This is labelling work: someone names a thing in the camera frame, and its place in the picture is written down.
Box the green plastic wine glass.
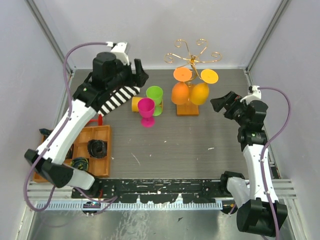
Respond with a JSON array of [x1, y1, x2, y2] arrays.
[[146, 85, 164, 117]]

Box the wooden compartment tray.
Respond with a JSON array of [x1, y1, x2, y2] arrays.
[[33, 124, 112, 183]]

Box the orange plastic wine glass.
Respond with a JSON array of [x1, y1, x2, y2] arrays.
[[171, 67, 192, 105]]

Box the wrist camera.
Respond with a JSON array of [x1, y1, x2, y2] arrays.
[[240, 85, 262, 105], [106, 41, 130, 65]]

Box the rolled dark orange-floral tie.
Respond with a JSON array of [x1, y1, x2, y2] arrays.
[[39, 128, 53, 141]]

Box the magenta plastic wine glass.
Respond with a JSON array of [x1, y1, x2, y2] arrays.
[[137, 97, 155, 128]]

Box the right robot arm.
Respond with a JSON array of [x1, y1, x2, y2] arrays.
[[210, 91, 288, 239]]

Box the gold wire wine glass rack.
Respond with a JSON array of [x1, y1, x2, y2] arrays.
[[164, 38, 222, 117]]

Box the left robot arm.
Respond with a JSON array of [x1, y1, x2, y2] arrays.
[[24, 52, 149, 198]]

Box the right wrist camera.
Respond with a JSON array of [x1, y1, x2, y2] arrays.
[[240, 85, 262, 105]]

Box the black white striped cloth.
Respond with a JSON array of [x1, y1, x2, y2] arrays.
[[97, 86, 141, 117]]

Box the yellow plastic wine glass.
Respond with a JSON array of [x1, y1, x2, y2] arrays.
[[131, 96, 143, 113]]

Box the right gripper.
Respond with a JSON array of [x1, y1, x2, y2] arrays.
[[210, 91, 251, 128]]

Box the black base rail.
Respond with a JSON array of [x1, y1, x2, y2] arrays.
[[71, 177, 248, 205]]

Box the rolled blue-yellow tie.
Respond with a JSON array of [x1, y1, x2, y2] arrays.
[[70, 157, 89, 171]]

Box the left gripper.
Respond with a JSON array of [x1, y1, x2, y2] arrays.
[[107, 58, 149, 93]]

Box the red plastic wine glass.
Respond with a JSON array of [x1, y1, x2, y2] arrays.
[[87, 114, 103, 126]]

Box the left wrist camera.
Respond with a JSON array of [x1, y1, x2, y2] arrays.
[[106, 41, 130, 65]]

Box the white slotted cable duct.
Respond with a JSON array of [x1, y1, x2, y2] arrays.
[[46, 200, 223, 211]]

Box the yellow-orange plastic wine glass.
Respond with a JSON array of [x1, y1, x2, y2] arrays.
[[190, 69, 219, 106]]

